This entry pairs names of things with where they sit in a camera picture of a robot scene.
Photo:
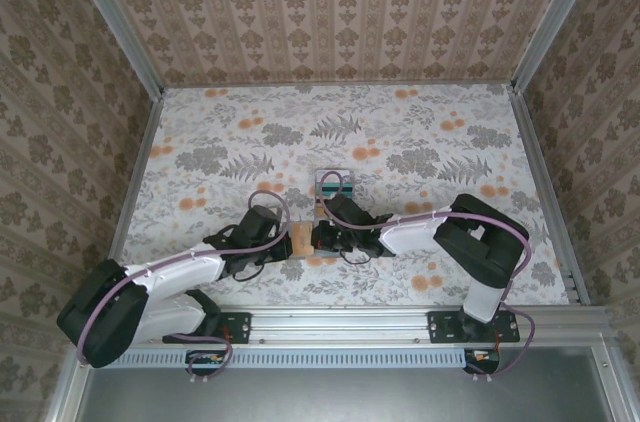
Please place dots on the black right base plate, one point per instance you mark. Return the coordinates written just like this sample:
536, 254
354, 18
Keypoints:
445, 327

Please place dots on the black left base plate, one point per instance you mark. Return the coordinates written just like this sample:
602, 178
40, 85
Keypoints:
235, 327

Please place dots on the grey metal panel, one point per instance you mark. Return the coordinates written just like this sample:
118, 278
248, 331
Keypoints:
325, 397

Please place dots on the aluminium side rail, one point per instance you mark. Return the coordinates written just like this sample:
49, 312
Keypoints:
135, 177
547, 192

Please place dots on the clear plastic tray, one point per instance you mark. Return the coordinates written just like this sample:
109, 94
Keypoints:
350, 177

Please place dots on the aluminium mounting rail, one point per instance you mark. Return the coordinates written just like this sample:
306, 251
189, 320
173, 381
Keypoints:
325, 324

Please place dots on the teal white card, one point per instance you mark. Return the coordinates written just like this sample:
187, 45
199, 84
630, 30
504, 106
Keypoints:
348, 182

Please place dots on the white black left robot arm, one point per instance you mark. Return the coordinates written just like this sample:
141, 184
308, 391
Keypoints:
185, 269

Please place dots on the aluminium frame post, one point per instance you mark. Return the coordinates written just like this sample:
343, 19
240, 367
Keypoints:
115, 22
555, 17

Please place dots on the orange plastic card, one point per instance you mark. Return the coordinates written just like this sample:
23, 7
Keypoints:
301, 239

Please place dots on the black connector box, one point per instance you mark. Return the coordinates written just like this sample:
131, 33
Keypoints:
482, 357
205, 358

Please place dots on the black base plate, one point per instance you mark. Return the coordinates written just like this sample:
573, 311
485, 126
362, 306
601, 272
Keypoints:
445, 327
235, 327

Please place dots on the floral patterned table cover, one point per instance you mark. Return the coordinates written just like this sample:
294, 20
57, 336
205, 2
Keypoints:
225, 132

